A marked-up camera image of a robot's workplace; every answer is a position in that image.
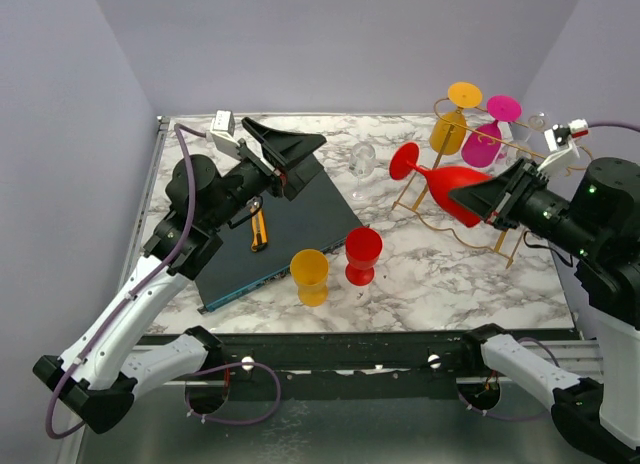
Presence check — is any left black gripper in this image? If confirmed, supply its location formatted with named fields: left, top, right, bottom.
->
left=208, top=118, right=325, bottom=230

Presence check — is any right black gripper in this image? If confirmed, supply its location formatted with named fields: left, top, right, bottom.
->
left=447, top=152, right=602, bottom=253

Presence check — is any gold wire glass rack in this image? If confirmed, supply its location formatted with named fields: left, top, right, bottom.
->
left=391, top=97, right=596, bottom=270

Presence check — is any clear wine glass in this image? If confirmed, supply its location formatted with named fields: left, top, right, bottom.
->
left=348, top=143, right=376, bottom=200
left=496, top=111, right=550, bottom=164

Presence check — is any yellow plastic wine glass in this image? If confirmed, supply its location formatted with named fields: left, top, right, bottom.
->
left=290, top=249, right=329, bottom=307

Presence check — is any red plastic wine glass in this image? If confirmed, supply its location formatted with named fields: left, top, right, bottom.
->
left=345, top=227, right=383, bottom=286

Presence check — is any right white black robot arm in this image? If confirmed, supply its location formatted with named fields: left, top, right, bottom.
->
left=448, top=157, right=639, bottom=463

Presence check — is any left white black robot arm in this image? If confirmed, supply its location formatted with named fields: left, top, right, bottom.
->
left=33, top=117, right=327, bottom=439

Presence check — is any magenta plastic wine glass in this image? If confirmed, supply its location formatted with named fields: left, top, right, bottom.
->
left=461, top=95, right=522, bottom=168

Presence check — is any orange utility knife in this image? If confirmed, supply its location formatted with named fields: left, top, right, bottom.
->
left=250, top=199, right=268, bottom=253

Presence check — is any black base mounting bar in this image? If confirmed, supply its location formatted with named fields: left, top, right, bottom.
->
left=99, top=326, right=586, bottom=400

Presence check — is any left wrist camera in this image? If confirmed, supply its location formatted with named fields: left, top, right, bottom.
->
left=205, top=110, right=241, bottom=160

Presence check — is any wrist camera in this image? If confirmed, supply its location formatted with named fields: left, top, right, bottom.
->
left=205, top=110, right=241, bottom=160
left=537, top=118, right=590, bottom=178

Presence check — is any dark blue network switch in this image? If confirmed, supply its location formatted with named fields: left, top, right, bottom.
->
left=195, top=171, right=362, bottom=312

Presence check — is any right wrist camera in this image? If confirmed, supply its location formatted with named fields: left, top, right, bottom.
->
left=537, top=118, right=590, bottom=178

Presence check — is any aluminium extrusion rail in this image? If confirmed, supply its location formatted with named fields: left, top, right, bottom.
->
left=124, top=346, right=236, bottom=390

